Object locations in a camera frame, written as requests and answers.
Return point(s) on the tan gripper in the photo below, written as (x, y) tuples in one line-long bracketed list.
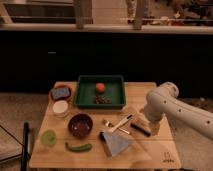
[(154, 128)]

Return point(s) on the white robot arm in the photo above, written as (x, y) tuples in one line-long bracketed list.
[(163, 100)]

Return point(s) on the dark purple bowl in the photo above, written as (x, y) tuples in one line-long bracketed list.
[(80, 125)]

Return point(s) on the blue grey folded cloth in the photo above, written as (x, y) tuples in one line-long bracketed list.
[(115, 143)]

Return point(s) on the brown nuts pile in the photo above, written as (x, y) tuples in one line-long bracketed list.
[(102, 100)]

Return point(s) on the orange ball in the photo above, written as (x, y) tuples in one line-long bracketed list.
[(100, 87)]

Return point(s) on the green plastic tray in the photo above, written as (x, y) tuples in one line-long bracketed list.
[(86, 93)]

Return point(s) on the green cucumber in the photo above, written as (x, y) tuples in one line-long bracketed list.
[(81, 148)]

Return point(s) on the white cup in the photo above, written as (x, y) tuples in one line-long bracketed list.
[(60, 108)]

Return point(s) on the blue sponge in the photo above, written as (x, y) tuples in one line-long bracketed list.
[(61, 92)]

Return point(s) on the orange-rimmed plate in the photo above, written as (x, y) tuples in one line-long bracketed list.
[(66, 99)]

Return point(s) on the light green cup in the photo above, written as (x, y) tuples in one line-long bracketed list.
[(48, 138)]

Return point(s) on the white handled utensil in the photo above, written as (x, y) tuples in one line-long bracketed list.
[(121, 123)]

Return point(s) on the black chair frame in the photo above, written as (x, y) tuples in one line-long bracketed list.
[(14, 150)]

